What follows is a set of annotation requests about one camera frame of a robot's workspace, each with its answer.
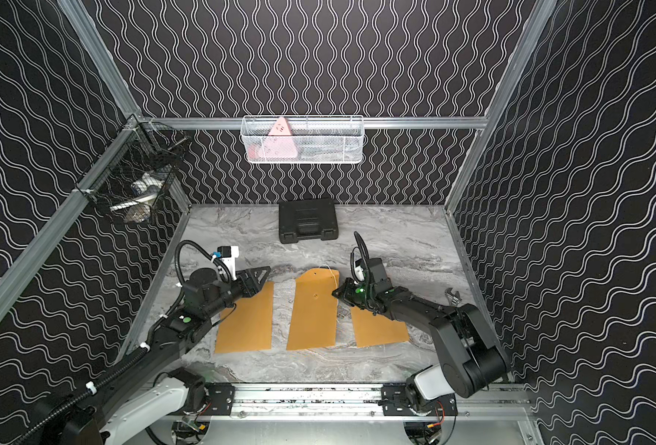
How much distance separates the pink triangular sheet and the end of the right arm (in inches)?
18.4

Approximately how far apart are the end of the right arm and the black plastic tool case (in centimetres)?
31

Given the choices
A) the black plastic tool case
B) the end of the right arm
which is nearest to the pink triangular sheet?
the black plastic tool case

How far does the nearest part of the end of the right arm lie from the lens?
2.22 ft

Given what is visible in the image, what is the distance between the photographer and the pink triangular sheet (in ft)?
2.95

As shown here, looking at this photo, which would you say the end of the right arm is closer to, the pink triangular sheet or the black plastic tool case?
the black plastic tool case

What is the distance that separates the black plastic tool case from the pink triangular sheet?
26cm

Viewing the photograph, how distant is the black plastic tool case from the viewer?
3.50 ft
